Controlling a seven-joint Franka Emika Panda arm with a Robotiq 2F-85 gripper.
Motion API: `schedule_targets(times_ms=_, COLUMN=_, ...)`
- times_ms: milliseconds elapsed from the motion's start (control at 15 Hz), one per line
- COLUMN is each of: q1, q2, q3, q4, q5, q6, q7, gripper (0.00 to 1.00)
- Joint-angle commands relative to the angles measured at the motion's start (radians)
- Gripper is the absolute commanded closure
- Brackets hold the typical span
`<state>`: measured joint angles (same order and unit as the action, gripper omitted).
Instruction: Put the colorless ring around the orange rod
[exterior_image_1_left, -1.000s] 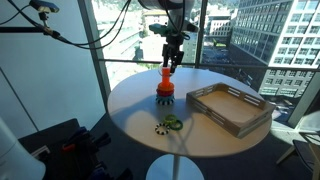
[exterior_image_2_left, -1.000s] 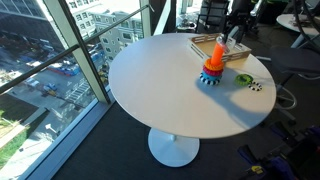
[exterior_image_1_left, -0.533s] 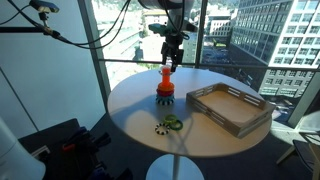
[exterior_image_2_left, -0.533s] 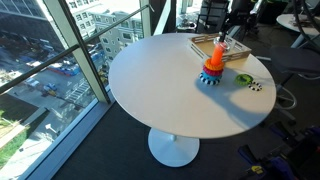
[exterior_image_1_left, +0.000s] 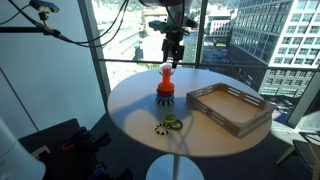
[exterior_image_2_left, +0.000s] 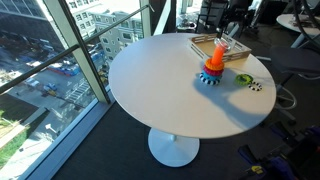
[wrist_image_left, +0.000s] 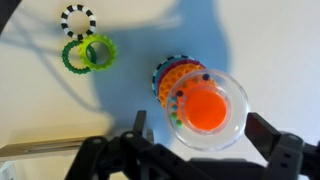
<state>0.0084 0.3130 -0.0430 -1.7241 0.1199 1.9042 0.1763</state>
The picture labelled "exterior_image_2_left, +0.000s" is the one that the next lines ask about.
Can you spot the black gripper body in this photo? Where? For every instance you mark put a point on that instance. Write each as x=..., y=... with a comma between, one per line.
x=240, y=10

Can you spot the orange stacking toy rod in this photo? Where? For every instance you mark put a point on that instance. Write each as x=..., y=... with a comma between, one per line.
x=217, y=56

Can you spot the wooden slatted tray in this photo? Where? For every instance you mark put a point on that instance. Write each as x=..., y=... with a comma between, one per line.
x=206, y=45

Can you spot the black chair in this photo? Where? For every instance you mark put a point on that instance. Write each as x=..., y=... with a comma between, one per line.
x=208, y=15

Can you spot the white round side table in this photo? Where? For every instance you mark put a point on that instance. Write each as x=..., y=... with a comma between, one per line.
x=293, y=23

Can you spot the thin window mullion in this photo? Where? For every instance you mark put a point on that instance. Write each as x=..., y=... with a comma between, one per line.
x=145, y=18

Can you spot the pile of blue black clamps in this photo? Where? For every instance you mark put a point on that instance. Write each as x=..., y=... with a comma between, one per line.
x=286, y=156

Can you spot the dark window handrail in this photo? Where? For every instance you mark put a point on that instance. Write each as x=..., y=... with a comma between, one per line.
x=66, y=51

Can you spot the white table pedestal base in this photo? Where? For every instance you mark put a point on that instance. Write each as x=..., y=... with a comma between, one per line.
x=173, y=150

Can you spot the wide window frame post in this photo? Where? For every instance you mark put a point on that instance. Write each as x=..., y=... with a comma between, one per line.
x=80, y=50

